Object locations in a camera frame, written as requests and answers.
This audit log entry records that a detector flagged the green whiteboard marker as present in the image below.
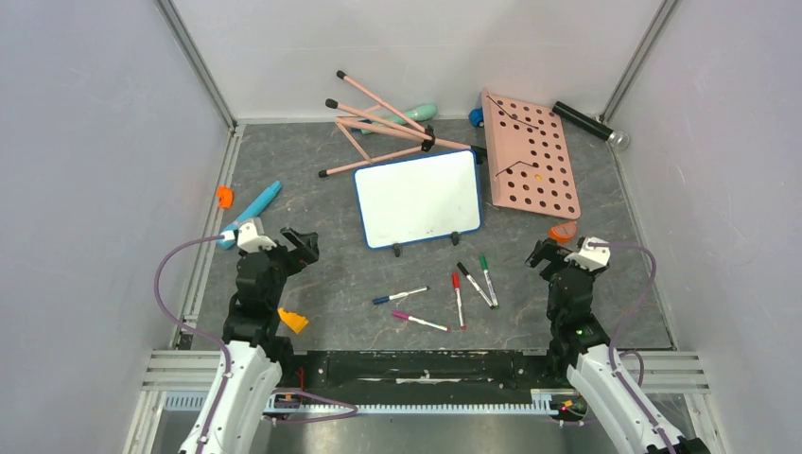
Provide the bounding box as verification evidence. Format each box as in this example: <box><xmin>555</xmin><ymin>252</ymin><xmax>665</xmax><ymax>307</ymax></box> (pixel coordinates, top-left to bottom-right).
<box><xmin>479</xmin><ymin>254</ymin><xmax>499</xmax><ymax>308</ymax></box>

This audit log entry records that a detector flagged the blue framed whiteboard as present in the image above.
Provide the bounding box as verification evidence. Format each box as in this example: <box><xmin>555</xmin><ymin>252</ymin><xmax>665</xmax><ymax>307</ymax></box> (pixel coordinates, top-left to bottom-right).
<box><xmin>353</xmin><ymin>149</ymin><xmax>483</xmax><ymax>250</ymax></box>

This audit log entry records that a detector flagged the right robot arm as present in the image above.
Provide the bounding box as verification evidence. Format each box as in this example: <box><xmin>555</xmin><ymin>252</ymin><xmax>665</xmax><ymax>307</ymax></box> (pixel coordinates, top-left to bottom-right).
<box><xmin>526</xmin><ymin>237</ymin><xmax>709</xmax><ymax>453</ymax></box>

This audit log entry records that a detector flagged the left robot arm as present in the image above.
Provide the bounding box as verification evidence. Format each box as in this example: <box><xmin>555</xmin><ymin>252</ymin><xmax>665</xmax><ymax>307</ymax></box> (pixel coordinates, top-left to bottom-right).
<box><xmin>179</xmin><ymin>218</ymin><xmax>320</xmax><ymax>453</ymax></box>

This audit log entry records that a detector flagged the black whiteboard marker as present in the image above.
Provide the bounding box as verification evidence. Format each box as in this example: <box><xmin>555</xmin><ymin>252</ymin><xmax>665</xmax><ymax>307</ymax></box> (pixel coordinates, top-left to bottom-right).
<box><xmin>457</xmin><ymin>262</ymin><xmax>496</xmax><ymax>309</ymax></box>

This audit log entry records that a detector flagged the blue whiteboard marker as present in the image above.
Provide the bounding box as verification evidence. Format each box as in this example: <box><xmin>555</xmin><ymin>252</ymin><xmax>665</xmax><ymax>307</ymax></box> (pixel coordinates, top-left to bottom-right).
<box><xmin>371</xmin><ymin>286</ymin><xmax>430</xmax><ymax>306</ymax></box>

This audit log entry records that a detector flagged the red whiteboard marker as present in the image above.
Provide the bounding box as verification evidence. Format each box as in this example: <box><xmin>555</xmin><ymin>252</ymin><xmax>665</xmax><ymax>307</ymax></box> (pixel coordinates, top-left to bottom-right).
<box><xmin>451</xmin><ymin>271</ymin><xmax>466</xmax><ymax>330</ymax></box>

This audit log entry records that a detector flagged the pink whiteboard marker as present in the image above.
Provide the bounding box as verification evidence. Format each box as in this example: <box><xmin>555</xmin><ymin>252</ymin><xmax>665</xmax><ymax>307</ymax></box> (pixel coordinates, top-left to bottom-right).
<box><xmin>392</xmin><ymin>310</ymin><xmax>451</xmax><ymax>332</ymax></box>

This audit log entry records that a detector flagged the orange tape roll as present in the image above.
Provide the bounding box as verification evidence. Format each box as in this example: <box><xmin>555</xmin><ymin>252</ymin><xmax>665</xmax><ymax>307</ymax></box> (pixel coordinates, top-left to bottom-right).
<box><xmin>549</xmin><ymin>220</ymin><xmax>578</xmax><ymax>244</ymax></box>

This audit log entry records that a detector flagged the yellow plastic wedge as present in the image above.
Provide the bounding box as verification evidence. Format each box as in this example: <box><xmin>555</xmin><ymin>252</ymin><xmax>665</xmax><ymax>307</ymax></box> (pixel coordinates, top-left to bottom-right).
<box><xmin>278</xmin><ymin>307</ymin><xmax>309</xmax><ymax>334</ymax></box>

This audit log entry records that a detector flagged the blue cylindrical tool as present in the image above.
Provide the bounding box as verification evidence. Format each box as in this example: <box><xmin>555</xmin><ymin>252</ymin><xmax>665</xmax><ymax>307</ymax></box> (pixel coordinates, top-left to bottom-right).
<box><xmin>217</xmin><ymin>181</ymin><xmax>282</xmax><ymax>250</ymax></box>

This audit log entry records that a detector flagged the pink perforated board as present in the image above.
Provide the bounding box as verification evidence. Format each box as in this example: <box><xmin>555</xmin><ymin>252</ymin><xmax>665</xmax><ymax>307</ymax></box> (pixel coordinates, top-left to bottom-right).
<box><xmin>480</xmin><ymin>88</ymin><xmax>582</xmax><ymax>220</ymax></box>

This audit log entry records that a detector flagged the orange clip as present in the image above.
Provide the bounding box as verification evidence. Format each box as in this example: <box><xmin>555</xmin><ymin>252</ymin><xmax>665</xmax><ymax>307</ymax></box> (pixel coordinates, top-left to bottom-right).
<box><xmin>216</xmin><ymin>185</ymin><xmax>235</xmax><ymax>209</ymax></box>

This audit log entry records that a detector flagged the black flashlight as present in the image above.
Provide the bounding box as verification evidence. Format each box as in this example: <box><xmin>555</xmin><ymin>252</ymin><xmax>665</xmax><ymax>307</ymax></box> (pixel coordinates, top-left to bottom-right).
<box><xmin>552</xmin><ymin>101</ymin><xmax>630</xmax><ymax>150</ymax></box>

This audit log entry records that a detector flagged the blue toy car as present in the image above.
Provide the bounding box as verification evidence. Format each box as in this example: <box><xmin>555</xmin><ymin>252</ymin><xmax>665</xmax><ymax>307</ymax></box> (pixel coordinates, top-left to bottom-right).
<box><xmin>468</xmin><ymin>108</ymin><xmax>484</xmax><ymax>129</ymax></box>

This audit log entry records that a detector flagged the pink folding tripod stand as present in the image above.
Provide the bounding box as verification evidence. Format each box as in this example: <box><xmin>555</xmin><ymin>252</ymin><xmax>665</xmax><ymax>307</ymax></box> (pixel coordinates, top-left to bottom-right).
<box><xmin>318</xmin><ymin>69</ymin><xmax>488</xmax><ymax>179</ymax></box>

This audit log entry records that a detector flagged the mint green bottle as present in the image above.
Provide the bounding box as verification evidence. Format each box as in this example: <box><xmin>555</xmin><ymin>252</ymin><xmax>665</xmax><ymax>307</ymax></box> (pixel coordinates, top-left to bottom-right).
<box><xmin>352</xmin><ymin>103</ymin><xmax>438</xmax><ymax>135</ymax></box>

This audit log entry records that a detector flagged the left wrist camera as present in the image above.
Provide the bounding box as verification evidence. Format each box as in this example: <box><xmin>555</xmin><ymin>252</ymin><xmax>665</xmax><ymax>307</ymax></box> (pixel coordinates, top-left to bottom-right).
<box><xmin>236</xmin><ymin>218</ymin><xmax>278</xmax><ymax>253</ymax></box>

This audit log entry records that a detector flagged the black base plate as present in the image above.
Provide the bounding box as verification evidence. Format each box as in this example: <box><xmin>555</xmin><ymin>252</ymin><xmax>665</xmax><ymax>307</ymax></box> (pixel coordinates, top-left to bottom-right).
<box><xmin>279</xmin><ymin>350</ymin><xmax>573</xmax><ymax>405</ymax></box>

